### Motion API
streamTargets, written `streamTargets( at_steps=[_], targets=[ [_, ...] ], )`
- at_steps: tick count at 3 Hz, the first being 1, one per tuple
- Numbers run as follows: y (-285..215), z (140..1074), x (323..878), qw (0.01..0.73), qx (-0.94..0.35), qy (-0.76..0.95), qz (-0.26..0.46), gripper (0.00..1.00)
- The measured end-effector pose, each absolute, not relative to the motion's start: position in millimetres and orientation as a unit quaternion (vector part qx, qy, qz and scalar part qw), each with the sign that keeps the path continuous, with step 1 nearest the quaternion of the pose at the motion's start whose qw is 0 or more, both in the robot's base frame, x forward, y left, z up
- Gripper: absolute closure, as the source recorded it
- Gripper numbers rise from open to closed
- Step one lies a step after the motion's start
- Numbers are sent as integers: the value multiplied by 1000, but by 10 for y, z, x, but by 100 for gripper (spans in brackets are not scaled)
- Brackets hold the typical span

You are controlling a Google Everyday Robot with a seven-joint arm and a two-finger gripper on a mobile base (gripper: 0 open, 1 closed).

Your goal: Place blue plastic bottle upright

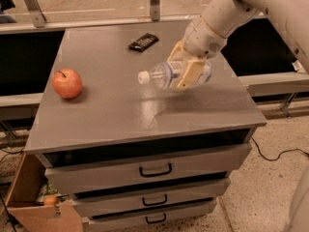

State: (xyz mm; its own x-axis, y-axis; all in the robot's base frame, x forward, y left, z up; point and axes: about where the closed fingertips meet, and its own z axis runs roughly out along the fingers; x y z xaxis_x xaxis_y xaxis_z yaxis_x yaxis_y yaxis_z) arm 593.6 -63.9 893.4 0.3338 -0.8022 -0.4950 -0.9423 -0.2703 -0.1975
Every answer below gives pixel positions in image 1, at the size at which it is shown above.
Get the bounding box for bottom grey drawer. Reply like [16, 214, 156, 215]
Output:
[82, 199, 218, 232]

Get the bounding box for cardboard box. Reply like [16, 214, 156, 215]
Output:
[6, 153, 83, 232]

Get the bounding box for top grey drawer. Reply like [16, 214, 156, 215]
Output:
[45, 143, 251, 194]

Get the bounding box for grey drawer cabinet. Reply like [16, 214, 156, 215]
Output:
[24, 20, 267, 232]

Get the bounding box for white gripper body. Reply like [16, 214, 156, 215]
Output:
[183, 15, 227, 58]

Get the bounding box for middle grey drawer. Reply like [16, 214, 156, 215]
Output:
[72, 178, 231, 218]

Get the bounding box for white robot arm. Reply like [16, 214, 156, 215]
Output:
[168, 0, 309, 90]

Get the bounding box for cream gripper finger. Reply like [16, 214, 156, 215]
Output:
[167, 41, 189, 63]
[171, 58, 205, 91]

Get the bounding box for metal railing frame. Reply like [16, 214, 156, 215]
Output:
[0, 0, 309, 34]

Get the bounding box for green snack package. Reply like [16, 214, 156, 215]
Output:
[36, 183, 60, 203]

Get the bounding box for black chocolate bar wrapper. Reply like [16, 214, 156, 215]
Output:
[128, 33, 159, 52]

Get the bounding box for red apple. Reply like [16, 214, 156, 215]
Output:
[52, 69, 83, 99]

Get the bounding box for grey drawer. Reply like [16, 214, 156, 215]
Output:
[82, 199, 218, 232]
[45, 143, 251, 194]
[72, 178, 231, 218]

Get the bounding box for small orange fruit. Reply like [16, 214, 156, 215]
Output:
[43, 195, 59, 206]

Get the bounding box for black floor cable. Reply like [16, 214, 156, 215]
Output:
[250, 136, 309, 162]

